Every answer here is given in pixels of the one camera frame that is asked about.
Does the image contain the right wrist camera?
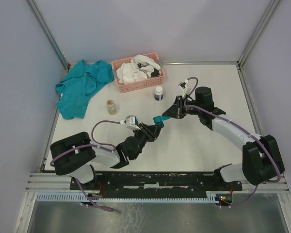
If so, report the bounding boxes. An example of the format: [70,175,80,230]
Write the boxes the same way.
[178,79,189,98]

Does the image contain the pink plastic basket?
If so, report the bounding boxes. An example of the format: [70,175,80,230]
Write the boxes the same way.
[111,52,165,93]

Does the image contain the white cloth in basket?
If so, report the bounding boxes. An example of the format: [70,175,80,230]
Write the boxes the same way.
[116,54,162,84]

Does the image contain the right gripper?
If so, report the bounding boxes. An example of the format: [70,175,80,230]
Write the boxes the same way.
[162,95,202,119]

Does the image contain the aluminium frame post right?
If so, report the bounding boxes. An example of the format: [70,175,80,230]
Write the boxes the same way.
[238,0,282,69]

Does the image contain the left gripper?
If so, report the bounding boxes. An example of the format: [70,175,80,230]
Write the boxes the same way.
[131,122,163,160]

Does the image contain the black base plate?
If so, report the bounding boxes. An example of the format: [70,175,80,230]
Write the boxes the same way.
[81,171,243,199]

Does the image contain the black item in basket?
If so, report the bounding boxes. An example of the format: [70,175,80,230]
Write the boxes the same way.
[147,69,162,78]

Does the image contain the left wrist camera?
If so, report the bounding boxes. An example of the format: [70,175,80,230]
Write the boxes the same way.
[120,115,140,131]

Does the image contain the aluminium frame post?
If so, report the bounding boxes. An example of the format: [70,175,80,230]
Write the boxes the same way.
[238,0,282,69]
[25,0,70,71]

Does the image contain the aluminium frame post left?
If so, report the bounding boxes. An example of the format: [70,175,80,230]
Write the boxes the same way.
[25,0,70,71]

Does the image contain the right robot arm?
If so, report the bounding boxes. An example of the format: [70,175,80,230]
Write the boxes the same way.
[163,87,285,190]

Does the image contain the white cap pill bottle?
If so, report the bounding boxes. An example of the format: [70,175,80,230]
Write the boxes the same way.
[154,86,163,101]

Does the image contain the teal shirt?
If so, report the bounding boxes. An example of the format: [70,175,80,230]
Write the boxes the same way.
[55,60,114,120]

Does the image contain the clear vitamin pill bottle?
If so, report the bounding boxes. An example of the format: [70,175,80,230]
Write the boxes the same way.
[106,100,117,115]

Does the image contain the teal pill box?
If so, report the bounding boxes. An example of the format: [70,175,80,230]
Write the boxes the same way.
[153,116,170,125]

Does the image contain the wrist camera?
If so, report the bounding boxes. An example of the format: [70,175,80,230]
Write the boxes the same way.
[120,115,140,131]
[178,79,189,98]

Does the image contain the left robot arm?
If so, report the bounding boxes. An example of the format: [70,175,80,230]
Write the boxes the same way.
[50,118,164,189]

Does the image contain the white cable duct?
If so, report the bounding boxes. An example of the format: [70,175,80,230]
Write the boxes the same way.
[36,190,221,202]

